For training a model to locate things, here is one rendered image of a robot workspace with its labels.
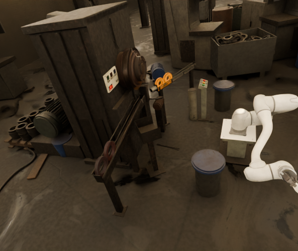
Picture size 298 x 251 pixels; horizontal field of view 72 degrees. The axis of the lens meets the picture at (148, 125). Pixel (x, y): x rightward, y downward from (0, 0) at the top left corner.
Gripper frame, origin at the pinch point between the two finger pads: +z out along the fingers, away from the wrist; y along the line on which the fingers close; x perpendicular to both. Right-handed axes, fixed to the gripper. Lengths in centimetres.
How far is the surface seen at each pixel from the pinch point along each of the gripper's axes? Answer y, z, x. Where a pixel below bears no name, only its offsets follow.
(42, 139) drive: 240, -94, -170
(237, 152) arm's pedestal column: 15, -138, -26
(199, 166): 42, -70, -46
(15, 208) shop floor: 178, -29, -213
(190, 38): 211, -342, 85
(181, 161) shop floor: 60, -128, -74
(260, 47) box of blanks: 76, -312, 127
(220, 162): 29, -78, -33
